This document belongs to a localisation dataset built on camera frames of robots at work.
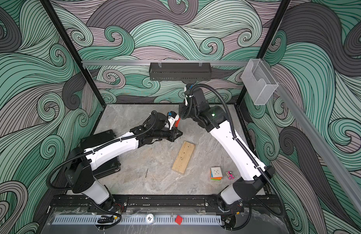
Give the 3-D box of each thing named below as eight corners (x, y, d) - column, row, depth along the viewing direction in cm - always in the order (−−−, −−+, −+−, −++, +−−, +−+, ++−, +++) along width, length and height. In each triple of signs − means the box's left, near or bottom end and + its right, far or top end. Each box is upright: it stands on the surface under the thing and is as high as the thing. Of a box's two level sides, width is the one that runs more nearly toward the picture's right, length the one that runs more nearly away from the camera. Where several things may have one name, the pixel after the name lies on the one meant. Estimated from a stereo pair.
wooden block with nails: (171, 169, 87) (171, 167, 84) (184, 143, 99) (184, 140, 96) (183, 175, 85) (183, 173, 82) (195, 147, 97) (195, 144, 94)
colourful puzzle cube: (210, 181, 83) (212, 178, 78) (208, 170, 87) (210, 166, 83) (220, 181, 83) (223, 178, 78) (218, 170, 87) (220, 166, 83)
